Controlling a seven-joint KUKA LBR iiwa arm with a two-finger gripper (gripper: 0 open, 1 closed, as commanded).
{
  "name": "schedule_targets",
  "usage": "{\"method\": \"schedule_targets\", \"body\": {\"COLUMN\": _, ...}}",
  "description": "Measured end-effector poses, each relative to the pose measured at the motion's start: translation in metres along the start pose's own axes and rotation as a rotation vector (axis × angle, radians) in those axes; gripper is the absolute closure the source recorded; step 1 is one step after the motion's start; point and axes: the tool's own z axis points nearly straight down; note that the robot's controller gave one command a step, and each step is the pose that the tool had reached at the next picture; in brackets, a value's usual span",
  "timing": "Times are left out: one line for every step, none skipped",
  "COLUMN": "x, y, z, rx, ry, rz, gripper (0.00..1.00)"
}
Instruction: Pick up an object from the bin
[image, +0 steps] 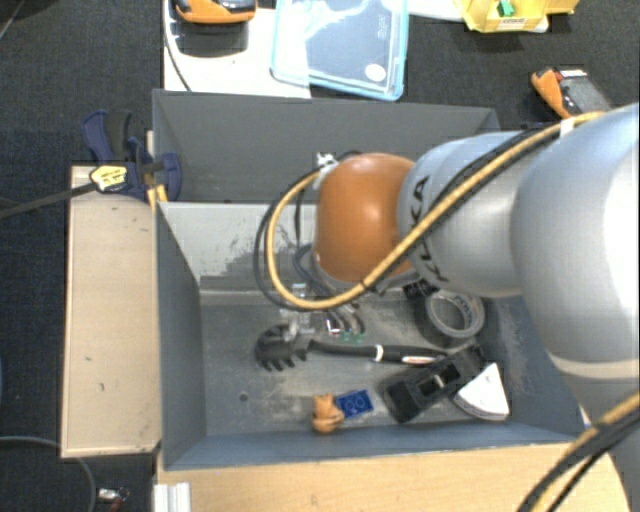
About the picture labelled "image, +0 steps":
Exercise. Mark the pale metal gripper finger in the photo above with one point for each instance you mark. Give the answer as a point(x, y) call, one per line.
point(298, 291)
point(295, 320)

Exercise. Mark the black pasta server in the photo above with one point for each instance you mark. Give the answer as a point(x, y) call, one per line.
point(350, 348)

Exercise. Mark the grey metal bin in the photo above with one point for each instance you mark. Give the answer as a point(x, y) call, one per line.
point(225, 310)

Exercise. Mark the blue card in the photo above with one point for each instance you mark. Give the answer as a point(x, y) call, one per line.
point(355, 401)

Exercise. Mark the orange toy animal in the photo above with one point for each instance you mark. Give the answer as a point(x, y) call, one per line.
point(326, 414)

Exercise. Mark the grey tape roll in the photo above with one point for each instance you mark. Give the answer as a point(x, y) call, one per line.
point(467, 325)

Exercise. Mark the white triangular wedge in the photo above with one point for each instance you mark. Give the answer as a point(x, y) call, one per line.
point(484, 395)

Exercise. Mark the pale wood flat board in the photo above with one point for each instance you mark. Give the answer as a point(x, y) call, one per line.
point(112, 325)

